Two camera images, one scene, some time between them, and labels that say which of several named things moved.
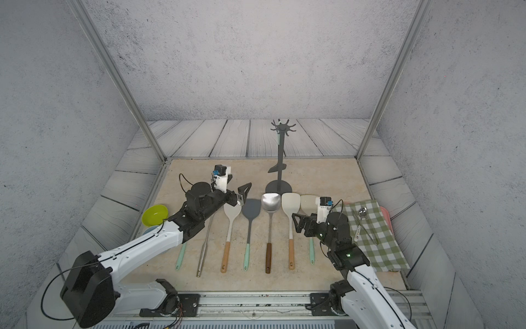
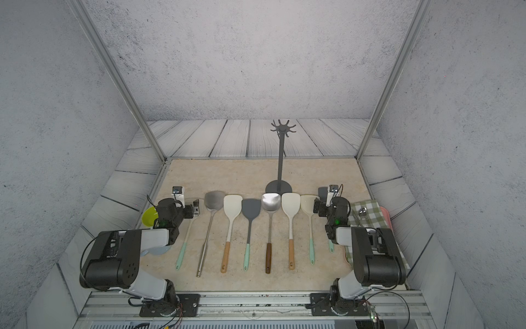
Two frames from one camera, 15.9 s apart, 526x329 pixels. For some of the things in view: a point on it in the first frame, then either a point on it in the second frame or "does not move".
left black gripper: (239, 197) to (189, 214)
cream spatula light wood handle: (231, 211) does not move
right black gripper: (311, 220) to (322, 205)
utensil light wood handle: (290, 202) does not move
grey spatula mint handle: (251, 208) does not move
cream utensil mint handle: (308, 203) does not move
